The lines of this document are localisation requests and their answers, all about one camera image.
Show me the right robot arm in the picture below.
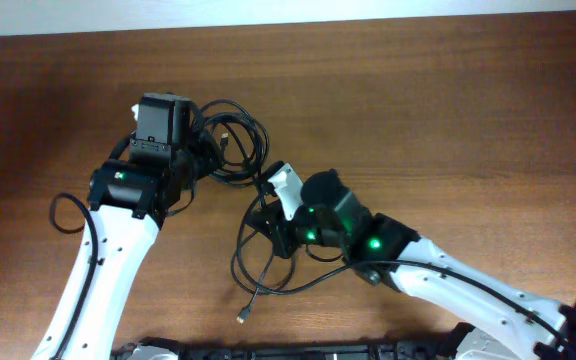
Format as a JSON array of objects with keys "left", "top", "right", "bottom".
[{"left": 243, "top": 164, "right": 576, "bottom": 359}]

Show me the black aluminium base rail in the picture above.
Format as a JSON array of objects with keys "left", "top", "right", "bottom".
[{"left": 109, "top": 336, "right": 458, "bottom": 360}]

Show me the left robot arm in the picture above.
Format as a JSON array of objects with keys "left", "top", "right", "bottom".
[{"left": 33, "top": 93, "right": 223, "bottom": 359}]

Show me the black usb cable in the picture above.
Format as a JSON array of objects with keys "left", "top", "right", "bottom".
[{"left": 192, "top": 99, "right": 299, "bottom": 325}]

